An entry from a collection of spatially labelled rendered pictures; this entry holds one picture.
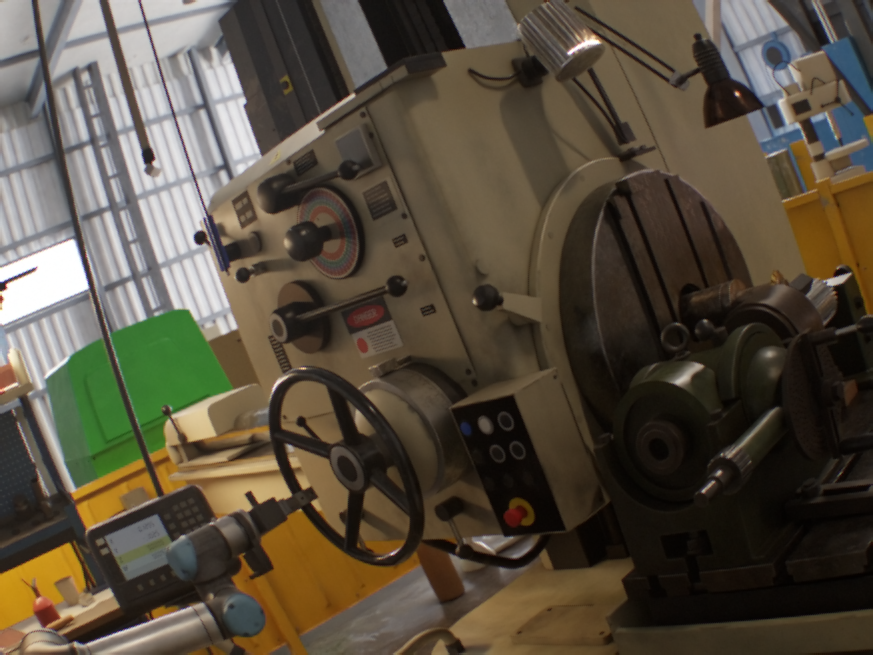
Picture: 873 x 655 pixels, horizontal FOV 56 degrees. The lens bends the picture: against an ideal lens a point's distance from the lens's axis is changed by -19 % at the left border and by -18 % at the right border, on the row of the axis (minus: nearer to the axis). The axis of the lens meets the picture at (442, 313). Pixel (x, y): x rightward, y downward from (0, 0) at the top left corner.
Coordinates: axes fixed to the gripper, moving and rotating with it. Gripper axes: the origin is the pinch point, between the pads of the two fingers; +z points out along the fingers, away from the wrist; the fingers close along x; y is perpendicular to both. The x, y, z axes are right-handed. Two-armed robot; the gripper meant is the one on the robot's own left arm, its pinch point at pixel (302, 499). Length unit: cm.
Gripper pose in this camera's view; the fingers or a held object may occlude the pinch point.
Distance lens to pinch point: 178.9
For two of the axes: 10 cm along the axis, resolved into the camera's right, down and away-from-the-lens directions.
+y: -5.3, -8.4, 1.4
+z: 6.8, -3.2, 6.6
